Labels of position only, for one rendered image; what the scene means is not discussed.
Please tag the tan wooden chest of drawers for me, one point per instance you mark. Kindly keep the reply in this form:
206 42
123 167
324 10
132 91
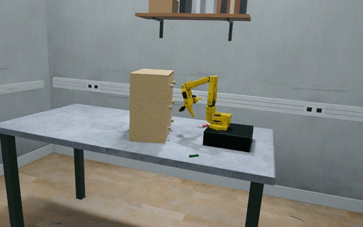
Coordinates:
148 105

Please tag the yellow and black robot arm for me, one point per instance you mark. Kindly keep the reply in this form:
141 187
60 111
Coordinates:
220 120

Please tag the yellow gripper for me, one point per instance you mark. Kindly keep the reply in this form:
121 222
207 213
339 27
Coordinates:
188 104

